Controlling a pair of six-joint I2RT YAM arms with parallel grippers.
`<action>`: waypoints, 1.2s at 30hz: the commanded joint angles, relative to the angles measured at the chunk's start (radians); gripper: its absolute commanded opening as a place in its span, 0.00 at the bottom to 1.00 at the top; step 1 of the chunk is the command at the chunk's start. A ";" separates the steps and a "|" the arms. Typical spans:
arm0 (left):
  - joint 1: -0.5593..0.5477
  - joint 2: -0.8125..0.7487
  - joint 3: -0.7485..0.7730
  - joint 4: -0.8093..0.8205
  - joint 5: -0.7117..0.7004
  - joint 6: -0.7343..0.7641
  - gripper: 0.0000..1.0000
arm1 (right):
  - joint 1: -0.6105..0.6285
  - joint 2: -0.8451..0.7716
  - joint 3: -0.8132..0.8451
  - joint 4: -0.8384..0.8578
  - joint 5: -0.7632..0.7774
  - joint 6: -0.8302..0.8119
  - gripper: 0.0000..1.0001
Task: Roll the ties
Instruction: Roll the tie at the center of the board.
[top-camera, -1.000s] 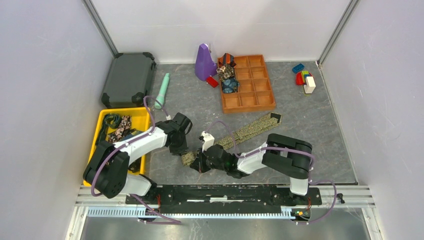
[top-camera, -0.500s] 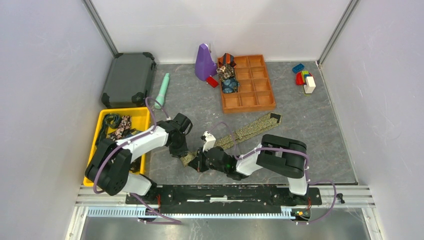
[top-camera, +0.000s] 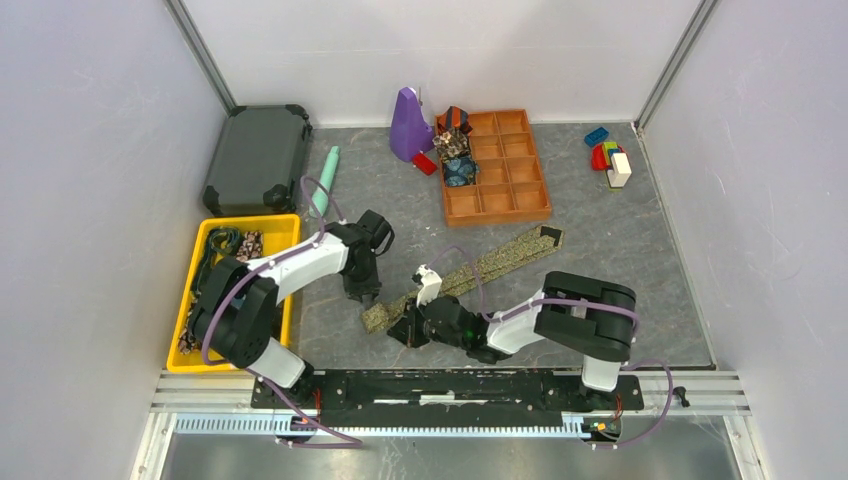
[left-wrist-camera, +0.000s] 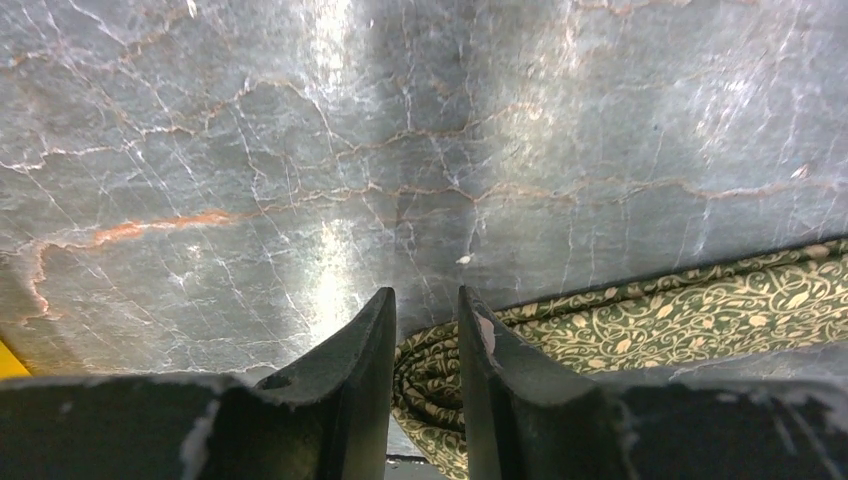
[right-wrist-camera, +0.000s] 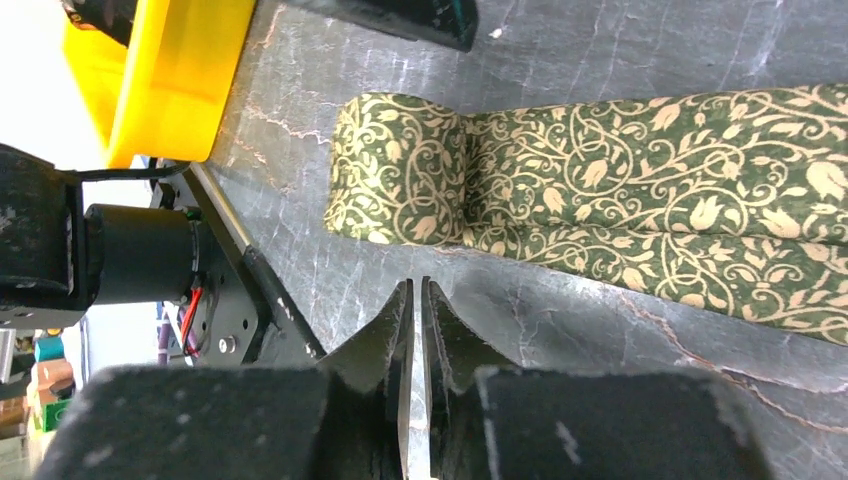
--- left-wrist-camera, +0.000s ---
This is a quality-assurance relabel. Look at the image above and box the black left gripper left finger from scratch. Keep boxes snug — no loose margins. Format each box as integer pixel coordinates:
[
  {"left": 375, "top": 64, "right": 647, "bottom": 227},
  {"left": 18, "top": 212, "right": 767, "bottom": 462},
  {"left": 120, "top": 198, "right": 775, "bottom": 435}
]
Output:
[{"left": 1, "top": 287, "right": 396, "bottom": 479}]

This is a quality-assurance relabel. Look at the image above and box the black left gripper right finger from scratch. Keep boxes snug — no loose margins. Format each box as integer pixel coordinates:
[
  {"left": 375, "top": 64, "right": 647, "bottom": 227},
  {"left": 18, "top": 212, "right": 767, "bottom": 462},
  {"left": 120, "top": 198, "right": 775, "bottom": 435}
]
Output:
[{"left": 458, "top": 287, "right": 847, "bottom": 479}]

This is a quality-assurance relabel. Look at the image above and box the olive green leaf-pattern tie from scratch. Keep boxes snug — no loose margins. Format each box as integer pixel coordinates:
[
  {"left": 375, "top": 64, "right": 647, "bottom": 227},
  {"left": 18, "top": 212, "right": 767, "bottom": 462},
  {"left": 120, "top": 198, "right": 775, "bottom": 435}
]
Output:
[{"left": 391, "top": 239, "right": 847, "bottom": 479}]

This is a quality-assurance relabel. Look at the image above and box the yellow plastic bin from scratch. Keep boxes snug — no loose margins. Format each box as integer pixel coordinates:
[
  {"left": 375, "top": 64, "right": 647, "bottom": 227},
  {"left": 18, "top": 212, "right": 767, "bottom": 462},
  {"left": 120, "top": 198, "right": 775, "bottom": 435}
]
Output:
[{"left": 0, "top": 342, "right": 31, "bottom": 380}]

